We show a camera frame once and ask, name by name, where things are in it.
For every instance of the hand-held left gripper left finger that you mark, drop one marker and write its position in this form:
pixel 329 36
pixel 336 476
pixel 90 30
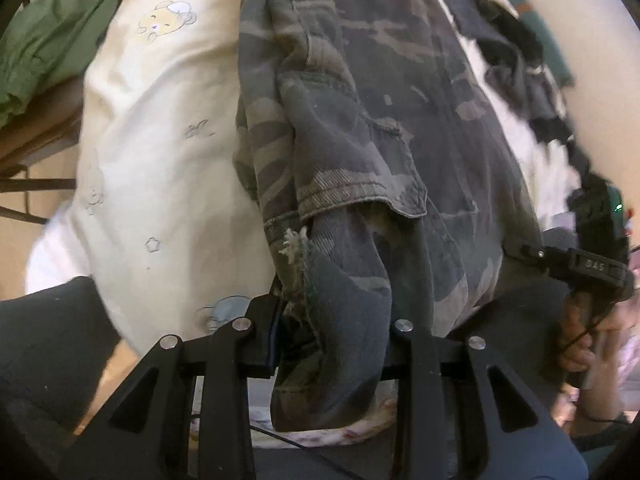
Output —
pixel 265 340

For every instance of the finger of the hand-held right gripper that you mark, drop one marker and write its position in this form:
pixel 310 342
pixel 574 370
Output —
pixel 525 250

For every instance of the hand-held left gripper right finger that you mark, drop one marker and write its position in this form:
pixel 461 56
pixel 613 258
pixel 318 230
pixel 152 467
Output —
pixel 407 355

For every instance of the camouflage pants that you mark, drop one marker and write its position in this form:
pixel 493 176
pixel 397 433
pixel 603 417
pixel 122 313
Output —
pixel 380 85

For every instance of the person's right forearm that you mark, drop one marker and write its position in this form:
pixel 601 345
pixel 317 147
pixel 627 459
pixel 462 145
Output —
pixel 600 405

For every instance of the dark grey pants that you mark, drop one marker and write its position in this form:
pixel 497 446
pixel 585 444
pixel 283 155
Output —
pixel 530 90

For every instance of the person's right hand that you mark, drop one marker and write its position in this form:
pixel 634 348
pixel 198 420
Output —
pixel 575 350

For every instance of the pale floral bed sheet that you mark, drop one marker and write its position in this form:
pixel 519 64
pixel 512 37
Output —
pixel 360 427

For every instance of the person's left leg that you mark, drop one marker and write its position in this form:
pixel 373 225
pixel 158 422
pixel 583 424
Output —
pixel 45 350

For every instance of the black clothes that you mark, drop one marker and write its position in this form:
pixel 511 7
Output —
pixel 510 30

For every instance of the cream bear printed blanket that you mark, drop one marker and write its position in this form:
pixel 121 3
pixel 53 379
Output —
pixel 165 110

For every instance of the brown folding chair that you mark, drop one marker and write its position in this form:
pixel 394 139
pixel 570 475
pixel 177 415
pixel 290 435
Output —
pixel 35 130

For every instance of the green cloth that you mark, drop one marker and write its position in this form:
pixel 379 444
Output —
pixel 50 45

